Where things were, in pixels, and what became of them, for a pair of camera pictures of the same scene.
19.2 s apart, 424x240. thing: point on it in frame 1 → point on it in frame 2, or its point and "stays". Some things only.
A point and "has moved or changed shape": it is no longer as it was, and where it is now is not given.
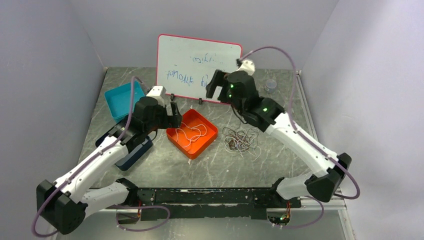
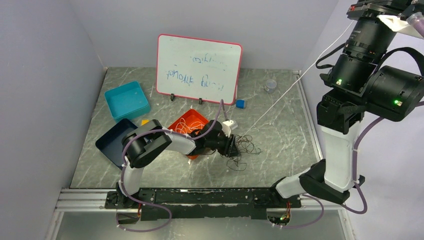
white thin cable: x=192 y=133 has moved or changed shape
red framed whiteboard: x=184 y=65 stays
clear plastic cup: x=270 y=85 stays
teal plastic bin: x=119 y=99 stays
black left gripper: x=171 y=121 → x=230 y=149
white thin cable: x=242 y=142 → x=295 y=77
